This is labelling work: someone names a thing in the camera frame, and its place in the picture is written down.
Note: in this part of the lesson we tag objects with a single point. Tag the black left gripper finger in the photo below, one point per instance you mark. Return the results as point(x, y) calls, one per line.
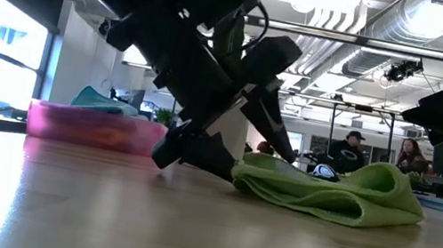
point(199, 152)
point(271, 125)

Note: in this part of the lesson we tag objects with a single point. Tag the green microfiber towel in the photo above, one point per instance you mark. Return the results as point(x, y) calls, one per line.
point(336, 193)

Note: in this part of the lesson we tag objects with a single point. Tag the blue microfiber towel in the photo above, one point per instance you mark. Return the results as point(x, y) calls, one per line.
point(103, 103)

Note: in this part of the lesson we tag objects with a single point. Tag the pink plastic bin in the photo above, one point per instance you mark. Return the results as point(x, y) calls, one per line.
point(94, 130)

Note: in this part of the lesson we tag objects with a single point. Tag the monitor on arm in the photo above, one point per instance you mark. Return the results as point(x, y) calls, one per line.
point(133, 100)

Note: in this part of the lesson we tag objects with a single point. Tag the person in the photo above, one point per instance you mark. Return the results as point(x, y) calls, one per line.
point(412, 158)
point(264, 148)
point(347, 156)

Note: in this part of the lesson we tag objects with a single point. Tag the green cactus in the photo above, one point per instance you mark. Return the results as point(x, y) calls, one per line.
point(228, 39)

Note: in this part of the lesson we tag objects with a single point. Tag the small potted plant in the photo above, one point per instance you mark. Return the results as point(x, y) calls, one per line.
point(415, 179)

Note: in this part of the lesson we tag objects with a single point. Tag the green leafy plant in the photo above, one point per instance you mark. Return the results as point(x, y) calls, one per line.
point(164, 116)

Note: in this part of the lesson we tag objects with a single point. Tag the black ceiling spot lamp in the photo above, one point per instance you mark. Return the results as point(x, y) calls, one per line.
point(401, 72)

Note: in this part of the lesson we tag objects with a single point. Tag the white and black ball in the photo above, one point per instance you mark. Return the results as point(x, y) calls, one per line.
point(324, 172)

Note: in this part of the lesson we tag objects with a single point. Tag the long ceiling light strip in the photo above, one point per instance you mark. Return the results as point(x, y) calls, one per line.
point(353, 39)

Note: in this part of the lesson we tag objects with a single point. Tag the silver ventilation duct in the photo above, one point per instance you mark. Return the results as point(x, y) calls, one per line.
point(379, 42)

